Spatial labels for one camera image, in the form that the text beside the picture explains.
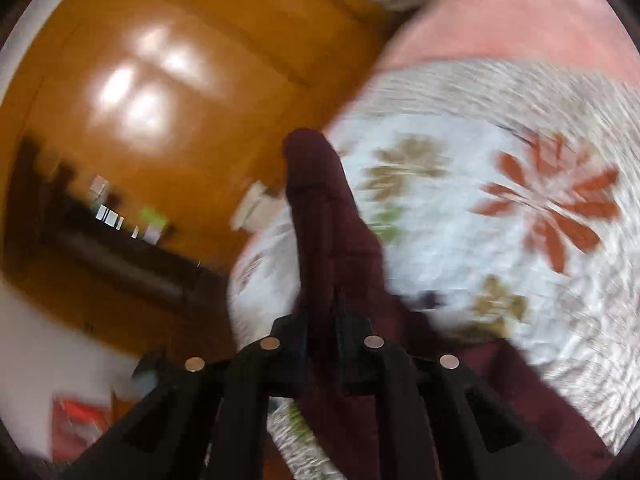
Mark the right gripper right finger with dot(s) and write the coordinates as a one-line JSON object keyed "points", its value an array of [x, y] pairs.
{"points": [[397, 412]]}

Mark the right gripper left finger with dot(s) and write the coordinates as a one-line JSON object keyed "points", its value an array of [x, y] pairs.
{"points": [[209, 424]]}

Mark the maroon pants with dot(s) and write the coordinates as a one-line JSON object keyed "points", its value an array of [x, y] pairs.
{"points": [[341, 269]]}

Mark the red packet on floor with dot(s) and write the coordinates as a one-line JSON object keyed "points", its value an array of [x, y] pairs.
{"points": [[75, 426]]}

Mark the white floral quilt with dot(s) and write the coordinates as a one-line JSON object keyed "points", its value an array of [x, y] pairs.
{"points": [[505, 197]]}

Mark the orange wooden wardrobe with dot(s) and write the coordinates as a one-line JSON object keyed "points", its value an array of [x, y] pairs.
{"points": [[130, 133]]}

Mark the pink bed sheet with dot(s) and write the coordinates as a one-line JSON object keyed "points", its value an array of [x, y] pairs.
{"points": [[584, 34]]}

